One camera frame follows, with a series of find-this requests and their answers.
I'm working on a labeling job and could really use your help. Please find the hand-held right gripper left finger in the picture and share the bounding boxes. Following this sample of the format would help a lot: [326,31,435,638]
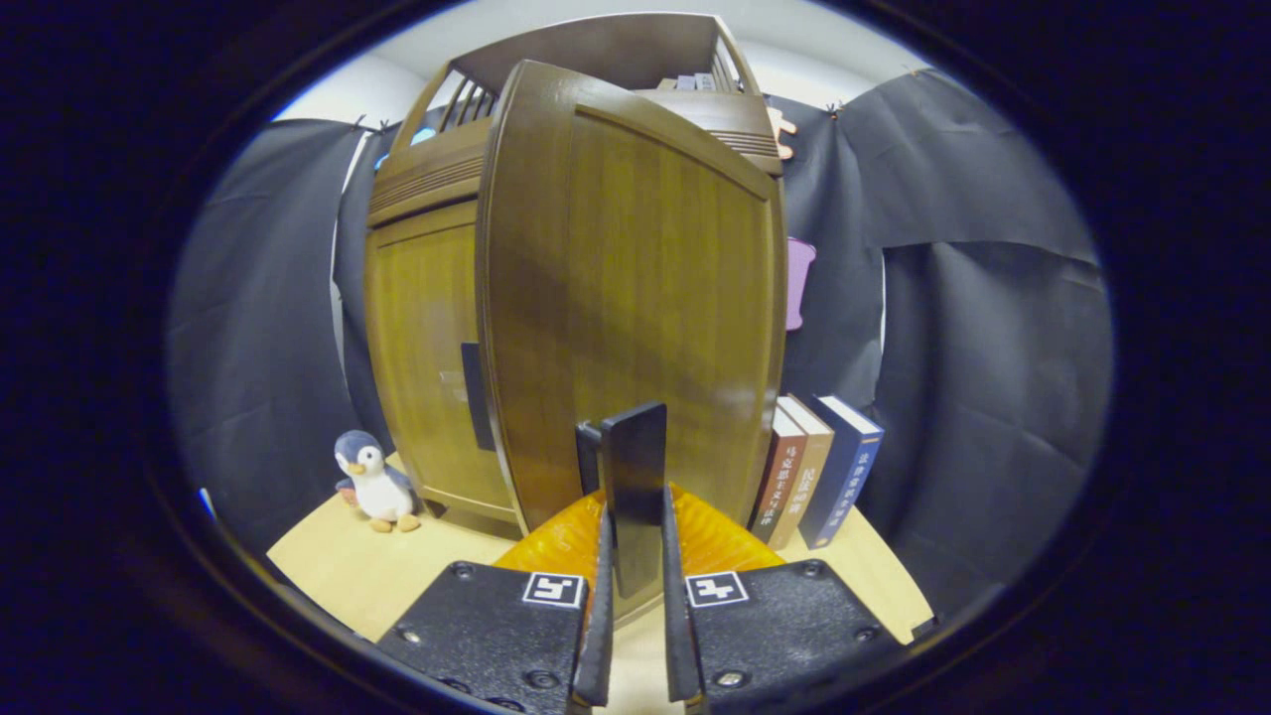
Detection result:
[375,487,617,715]

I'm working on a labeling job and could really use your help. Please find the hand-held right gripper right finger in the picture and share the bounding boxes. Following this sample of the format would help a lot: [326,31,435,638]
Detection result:
[659,484,907,715]

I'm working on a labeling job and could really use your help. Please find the wooden shoe cabinet door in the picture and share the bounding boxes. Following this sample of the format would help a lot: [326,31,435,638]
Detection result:
[475,60,788,600]
[363,199,519,525]

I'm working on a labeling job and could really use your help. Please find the wooden double-door shoe cabinet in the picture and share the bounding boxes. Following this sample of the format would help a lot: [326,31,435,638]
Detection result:
[363,12,790,537]

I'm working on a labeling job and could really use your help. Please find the reddish brown book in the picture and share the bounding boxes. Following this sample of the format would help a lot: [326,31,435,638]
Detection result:
[750,406,808,545]

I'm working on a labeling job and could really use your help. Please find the tan book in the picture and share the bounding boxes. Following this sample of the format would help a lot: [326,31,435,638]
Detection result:
[767,394,836,553]

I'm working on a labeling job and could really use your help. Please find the navy blue book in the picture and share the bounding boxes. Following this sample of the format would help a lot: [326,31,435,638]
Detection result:
[797,392,886,551]

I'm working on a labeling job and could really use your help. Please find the penguin plush toy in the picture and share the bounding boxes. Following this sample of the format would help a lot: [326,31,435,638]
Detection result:
[333,429,424,535]

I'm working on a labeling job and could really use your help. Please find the black backdrop cloth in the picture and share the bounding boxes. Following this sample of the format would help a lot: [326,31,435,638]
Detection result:
[167,68,1115,622]

